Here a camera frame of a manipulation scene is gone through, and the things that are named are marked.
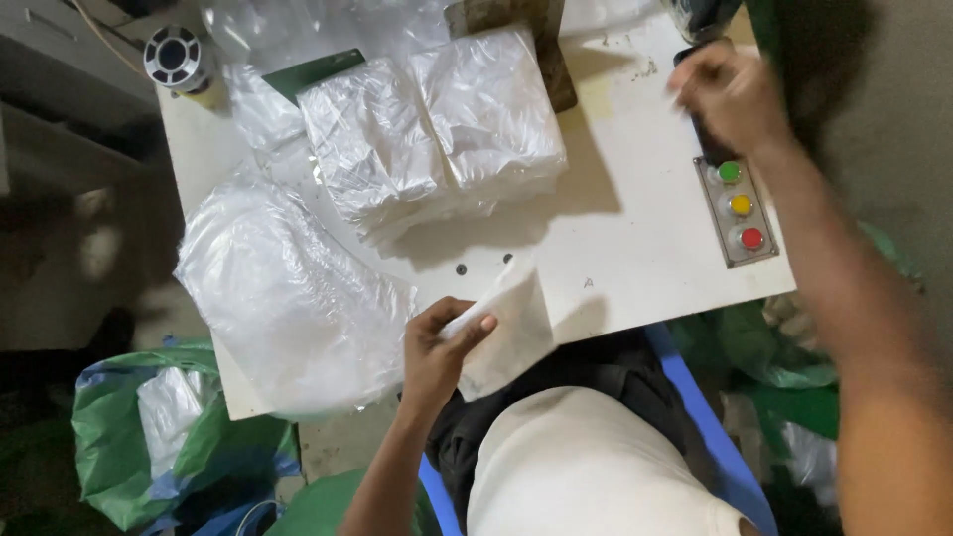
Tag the person's left hand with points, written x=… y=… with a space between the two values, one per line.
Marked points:
x=432 y=357

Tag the person's right hand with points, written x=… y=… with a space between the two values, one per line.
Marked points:
x=726 y=97

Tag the white plastic bag piece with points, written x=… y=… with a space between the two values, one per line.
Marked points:
x=506 y=335

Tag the green push button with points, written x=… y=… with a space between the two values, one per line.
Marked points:
x=729 y=171

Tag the yellow push button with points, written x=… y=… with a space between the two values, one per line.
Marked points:
x=740 y=205

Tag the metal three-button control panel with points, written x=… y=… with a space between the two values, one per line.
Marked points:
x=737 y=210

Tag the person's dark trousers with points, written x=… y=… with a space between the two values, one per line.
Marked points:
x=566 y=372

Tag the red push button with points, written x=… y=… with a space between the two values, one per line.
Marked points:
x=751 y=238

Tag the large clear plastic bag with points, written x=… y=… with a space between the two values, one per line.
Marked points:
x=290 y=298

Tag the person's white shirt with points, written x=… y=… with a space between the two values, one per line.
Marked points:
x=595 y=469

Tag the stack of folded plastic bags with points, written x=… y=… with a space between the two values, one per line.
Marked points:
x=488 y=112
x=376 y=153

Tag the green plastic bag heap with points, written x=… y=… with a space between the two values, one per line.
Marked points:
x=782 y=357

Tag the green and blue sack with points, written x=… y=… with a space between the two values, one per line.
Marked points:
x=171 y=439

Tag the green flat card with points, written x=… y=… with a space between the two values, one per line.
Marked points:
x=313 y=73

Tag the crumpled clear plastic sheet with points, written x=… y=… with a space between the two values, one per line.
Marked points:
x=298 y=67

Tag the grey plastic spool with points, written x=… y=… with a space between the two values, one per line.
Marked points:
x=175 y=59

